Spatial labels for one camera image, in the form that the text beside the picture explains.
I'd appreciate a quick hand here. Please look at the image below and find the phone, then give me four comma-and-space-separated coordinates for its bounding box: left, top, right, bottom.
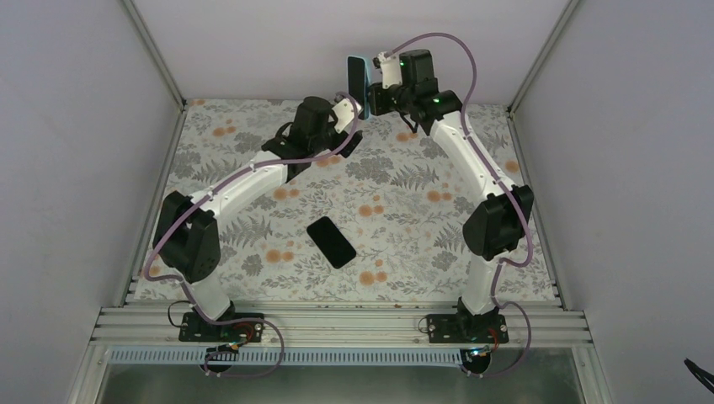
346, 56, 370, 120

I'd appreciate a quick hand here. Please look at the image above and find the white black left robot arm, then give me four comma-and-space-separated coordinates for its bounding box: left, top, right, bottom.
143, 93, 364, 341

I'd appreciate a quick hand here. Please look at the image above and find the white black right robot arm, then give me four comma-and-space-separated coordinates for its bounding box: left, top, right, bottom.
368, 50, 534, 343

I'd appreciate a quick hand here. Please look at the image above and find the floral patterned table mat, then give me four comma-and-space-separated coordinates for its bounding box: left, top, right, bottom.
164, 98, 556, 303

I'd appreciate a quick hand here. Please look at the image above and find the black smartphone on table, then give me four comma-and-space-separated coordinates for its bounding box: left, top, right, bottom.
306, 216, 357, 268

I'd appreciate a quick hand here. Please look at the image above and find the black object at right edge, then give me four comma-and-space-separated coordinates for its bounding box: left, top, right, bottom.
684, 358, 714, 393

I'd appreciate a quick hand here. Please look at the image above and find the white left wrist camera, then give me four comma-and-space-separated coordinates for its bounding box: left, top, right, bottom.
332, 94, 363, 134

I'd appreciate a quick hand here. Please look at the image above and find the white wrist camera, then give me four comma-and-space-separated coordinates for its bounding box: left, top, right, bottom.
332, 94, 363, 134
373, 51, 402, 90

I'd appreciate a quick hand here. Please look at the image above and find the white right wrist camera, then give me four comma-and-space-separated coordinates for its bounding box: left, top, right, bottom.
373, 51, 402, 90

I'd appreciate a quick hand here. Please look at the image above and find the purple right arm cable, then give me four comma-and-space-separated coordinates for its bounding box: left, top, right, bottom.
385, 32, 536, 380

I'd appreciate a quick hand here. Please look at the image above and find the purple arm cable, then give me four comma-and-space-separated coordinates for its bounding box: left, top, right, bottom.
143, 92, 361, 380
385, 32, 536, 380

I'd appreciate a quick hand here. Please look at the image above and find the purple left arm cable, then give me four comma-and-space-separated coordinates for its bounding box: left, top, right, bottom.
143, 92, 361, 380

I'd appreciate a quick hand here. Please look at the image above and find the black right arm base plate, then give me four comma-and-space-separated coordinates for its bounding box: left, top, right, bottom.
426, 313, 509, 344

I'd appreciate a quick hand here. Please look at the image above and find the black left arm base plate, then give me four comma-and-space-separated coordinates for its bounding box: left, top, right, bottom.
178, 311, 264, 344

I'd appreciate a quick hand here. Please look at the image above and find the white slotted cable duct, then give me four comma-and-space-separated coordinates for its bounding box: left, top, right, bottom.
108, 346, 462, 367

